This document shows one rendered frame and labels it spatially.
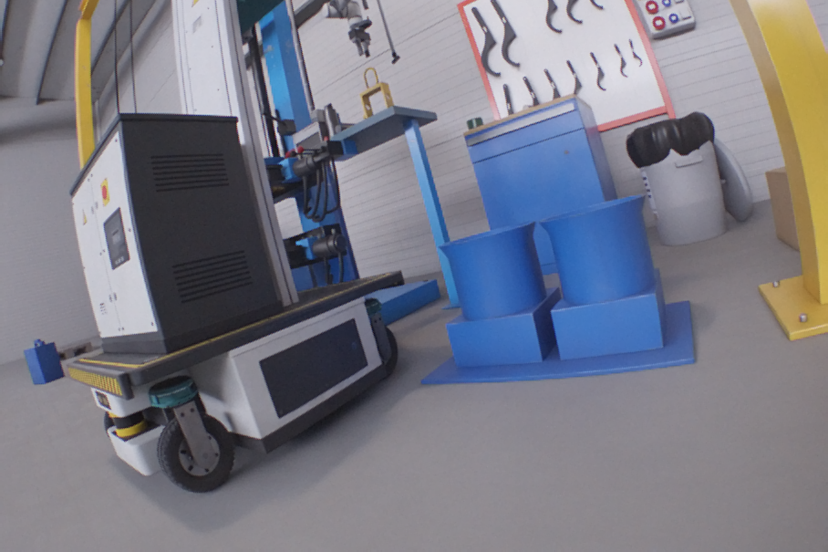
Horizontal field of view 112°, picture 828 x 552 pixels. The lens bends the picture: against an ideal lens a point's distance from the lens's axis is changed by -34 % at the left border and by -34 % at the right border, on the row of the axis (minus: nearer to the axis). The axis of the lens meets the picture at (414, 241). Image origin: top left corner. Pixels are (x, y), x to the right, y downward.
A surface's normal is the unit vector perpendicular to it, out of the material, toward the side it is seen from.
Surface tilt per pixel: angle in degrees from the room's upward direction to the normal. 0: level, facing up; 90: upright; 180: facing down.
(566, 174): 90
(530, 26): 90
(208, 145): 90
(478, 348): 90
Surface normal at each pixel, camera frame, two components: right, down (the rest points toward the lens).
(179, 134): 0.82, -0.21
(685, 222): -0.72, 0.26
